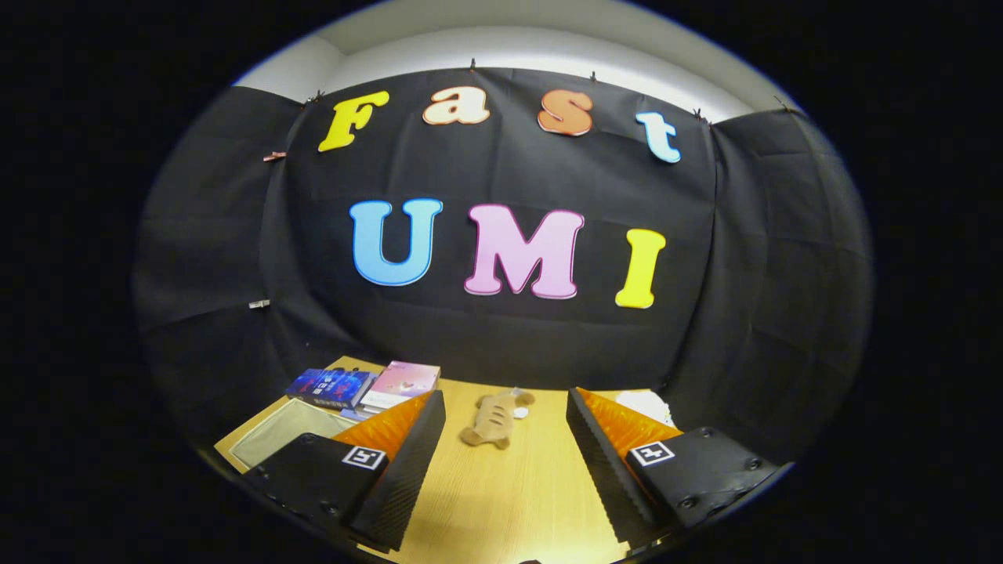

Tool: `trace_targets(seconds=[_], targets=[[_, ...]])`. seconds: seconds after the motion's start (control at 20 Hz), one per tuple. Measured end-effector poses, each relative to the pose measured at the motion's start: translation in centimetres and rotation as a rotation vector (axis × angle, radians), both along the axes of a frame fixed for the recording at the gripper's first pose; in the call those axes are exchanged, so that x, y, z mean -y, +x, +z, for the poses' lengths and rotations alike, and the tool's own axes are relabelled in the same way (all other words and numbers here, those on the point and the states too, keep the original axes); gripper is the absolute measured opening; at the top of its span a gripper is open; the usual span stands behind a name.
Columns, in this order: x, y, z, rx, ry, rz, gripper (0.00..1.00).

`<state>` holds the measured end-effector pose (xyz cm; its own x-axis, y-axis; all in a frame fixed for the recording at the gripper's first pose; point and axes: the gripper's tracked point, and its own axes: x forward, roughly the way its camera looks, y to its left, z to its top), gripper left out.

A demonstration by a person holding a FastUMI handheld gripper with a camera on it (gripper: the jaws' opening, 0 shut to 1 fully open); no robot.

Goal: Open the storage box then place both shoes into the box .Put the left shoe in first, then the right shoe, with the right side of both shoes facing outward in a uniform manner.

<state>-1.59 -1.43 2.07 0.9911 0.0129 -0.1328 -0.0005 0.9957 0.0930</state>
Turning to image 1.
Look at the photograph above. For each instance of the black backdrop cloth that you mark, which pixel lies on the black backdrop cloth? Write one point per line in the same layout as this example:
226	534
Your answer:
768	258

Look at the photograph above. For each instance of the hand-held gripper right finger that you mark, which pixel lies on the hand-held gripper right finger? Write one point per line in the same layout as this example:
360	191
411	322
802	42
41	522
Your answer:
607	478

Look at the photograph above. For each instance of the white plush toy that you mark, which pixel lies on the white plush toy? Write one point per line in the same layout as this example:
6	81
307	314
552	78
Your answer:
646	406

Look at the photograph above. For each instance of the pink book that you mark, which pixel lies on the pink book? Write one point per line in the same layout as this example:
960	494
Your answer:
401	380

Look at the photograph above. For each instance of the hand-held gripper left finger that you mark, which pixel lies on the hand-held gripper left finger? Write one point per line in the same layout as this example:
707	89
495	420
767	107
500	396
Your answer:
396	486

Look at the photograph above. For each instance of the tan bread-shaped plush toy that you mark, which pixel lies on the tan bread-shaped plush toy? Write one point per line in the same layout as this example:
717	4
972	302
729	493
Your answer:
492	423

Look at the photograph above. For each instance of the row of black clips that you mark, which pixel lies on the row of black clips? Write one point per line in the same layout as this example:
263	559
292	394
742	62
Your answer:
472	63

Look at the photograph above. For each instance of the blue book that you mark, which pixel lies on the blue book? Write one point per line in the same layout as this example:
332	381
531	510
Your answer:
333	386

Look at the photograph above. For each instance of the green fabric storage box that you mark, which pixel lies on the green fabric storage box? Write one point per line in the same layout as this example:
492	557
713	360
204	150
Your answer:
282	431

